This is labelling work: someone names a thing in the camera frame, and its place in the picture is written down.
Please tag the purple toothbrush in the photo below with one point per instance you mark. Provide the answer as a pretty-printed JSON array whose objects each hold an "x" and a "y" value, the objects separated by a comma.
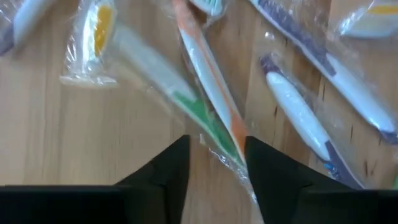
[
  {"x": 298, "y": 115},
  {"x": 351, "y": 84},
  {"x": 25, "y": 21}
]

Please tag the wrapped orange yellow toothbrush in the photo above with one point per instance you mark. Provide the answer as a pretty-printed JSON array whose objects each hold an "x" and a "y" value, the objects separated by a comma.
[{"x": 373, "y": 21}]

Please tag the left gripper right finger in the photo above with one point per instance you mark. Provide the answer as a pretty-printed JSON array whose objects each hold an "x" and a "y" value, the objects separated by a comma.
[{"x": 295, "y": 202}]

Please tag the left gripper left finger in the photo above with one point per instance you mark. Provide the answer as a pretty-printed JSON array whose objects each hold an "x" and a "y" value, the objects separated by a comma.
[{"x": 140, "y": 202}]

